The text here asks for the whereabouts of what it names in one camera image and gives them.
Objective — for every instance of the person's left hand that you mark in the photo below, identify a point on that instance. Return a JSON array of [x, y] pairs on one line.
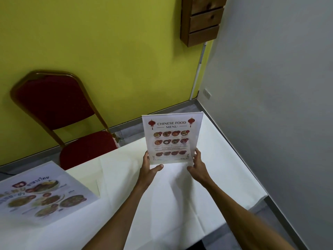
[[147, 173]]

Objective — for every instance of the person's right hand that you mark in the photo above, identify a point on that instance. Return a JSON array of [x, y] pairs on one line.
[[199, 167]]

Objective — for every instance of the person's left thumb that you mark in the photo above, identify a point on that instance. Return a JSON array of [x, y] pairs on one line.
[[157, 168]]

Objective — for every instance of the person's right thumb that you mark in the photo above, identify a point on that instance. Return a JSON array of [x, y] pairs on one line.
[[191, 169]]

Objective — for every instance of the white menu card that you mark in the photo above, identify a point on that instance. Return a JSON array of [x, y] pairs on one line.
[[169, 139]]

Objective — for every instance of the person's left forearm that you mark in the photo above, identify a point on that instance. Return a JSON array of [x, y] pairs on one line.
[[118, 216]]

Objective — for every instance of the person's right forearm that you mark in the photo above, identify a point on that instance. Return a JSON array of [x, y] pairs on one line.
[[243, 217]]

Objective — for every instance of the white tablecloth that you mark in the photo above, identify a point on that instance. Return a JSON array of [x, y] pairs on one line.
[[145, 195]]

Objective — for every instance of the flat laminated food menu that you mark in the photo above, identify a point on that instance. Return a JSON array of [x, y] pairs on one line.
[[43, 193]]

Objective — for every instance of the white wall socket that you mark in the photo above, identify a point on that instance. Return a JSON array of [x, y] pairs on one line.
[[206, 93]]

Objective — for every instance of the white wall conduit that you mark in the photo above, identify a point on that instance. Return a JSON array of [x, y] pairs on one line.
[[197, 71]]

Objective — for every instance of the red banquet chair gold frame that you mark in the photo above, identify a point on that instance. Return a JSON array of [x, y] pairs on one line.
[[61, 111]]

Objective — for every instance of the brown wooden wall box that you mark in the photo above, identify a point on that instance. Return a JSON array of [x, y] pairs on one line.
[[202, 20]]

